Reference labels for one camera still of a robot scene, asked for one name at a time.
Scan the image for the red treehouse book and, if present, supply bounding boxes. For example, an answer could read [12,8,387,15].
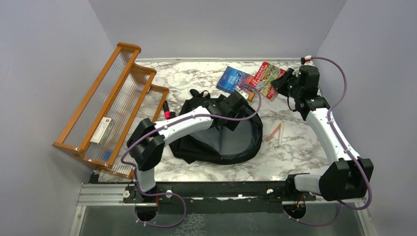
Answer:
[249,61,286,101]

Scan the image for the blue Jane Eyre book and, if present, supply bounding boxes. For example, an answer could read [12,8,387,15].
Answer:
[216,66,255,102]

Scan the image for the black student backpack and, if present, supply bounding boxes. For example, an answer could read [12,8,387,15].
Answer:
[169,89,263,165]

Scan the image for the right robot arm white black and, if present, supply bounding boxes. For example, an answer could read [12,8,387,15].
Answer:
[271,65,374,201]

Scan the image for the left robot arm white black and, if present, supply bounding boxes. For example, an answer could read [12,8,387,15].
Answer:
[120,91,260,202]

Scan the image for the white pencil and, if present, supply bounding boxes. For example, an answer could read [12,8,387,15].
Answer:
[278,121,284,146]

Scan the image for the orange pencil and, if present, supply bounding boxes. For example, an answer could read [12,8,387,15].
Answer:
[267,123,282,141]

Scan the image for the pink black marker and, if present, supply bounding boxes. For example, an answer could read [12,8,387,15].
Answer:
[163,100,171,119]

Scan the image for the orange wooden rack shelf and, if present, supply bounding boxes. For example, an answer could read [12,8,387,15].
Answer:
[53,42,169,179]

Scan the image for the white red small box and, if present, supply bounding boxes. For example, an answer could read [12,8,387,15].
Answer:
[90,117,114,146]

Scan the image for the blue eraser in rack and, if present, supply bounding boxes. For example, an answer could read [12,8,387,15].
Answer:
[102,150,112,162]

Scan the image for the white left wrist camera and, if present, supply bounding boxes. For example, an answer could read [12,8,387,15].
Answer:
[235,86,251,102]

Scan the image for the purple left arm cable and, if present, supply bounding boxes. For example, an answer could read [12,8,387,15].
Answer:
[120,84,263,229]

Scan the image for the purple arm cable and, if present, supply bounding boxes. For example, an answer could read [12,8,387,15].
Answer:
[282,56,373,227]
[120,84,263,229]

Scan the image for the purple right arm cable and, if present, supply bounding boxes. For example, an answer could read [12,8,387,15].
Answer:
[282,56,373,227]

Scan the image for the black metal base rail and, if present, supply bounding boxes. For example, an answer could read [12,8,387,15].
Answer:
[122,181,316,214]

